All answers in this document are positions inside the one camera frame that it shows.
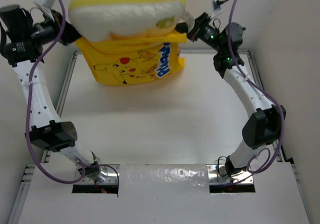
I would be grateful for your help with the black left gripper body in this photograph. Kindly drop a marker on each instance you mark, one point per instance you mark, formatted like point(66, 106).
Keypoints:
point(47, 32)

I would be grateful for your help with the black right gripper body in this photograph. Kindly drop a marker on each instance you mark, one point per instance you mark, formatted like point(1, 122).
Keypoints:
point(204, 32)

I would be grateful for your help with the white pillow with yellow edge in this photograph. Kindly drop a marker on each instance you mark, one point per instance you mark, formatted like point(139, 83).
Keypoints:
point(99, 20)

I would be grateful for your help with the yellow Pikachu pillowcase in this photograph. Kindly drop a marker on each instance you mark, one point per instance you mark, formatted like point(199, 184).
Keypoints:
point(133, 61)

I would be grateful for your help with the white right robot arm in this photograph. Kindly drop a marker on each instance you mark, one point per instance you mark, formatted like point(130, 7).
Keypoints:
point(263, 127)

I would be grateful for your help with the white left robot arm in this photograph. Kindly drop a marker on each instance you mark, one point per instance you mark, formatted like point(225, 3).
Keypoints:
point(22, 44)

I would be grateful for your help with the white front cover board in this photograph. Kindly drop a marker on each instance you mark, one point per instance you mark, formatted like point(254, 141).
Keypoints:
point(167, 194)

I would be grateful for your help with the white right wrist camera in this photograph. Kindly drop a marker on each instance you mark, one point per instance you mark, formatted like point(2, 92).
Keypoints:
point(217, 7)

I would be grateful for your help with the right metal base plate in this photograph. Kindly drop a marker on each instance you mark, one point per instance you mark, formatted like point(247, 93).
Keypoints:
point(217, 176)

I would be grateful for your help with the metal base plate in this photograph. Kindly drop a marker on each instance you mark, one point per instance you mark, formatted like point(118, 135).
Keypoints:
point(217, 176)
point(102, 175)

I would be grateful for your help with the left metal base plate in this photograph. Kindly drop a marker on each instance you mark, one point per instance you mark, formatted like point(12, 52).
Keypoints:
point(102, 175)

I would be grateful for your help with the aluminium table frame rail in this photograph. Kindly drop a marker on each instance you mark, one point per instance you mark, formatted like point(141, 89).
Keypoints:
point(165, 137)

